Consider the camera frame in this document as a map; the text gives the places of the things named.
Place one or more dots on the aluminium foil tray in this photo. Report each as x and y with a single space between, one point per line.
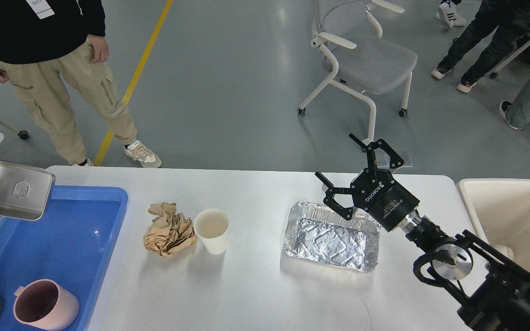
318 234

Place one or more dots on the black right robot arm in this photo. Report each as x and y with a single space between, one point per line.
493 290

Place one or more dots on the pink ribbed mug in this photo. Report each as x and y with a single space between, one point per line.
46 305

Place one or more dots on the person in khaki trousers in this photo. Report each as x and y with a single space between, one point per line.
46 45

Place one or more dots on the person with striped sneakers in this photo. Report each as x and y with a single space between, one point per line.
447 13

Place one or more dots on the stainless steel rectangular tray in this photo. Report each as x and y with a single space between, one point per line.
24 190

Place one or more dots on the blue plastic tray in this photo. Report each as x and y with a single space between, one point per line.
71 244

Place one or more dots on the grey white office chair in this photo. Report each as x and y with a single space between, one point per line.
358 60

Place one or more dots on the white paper cup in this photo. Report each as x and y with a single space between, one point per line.
211 226

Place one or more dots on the crumpled brown paper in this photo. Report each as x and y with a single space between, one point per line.
170 232

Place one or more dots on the beige plastic bin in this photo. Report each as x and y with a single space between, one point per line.
499 210

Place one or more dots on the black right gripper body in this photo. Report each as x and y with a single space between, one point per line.
385 199

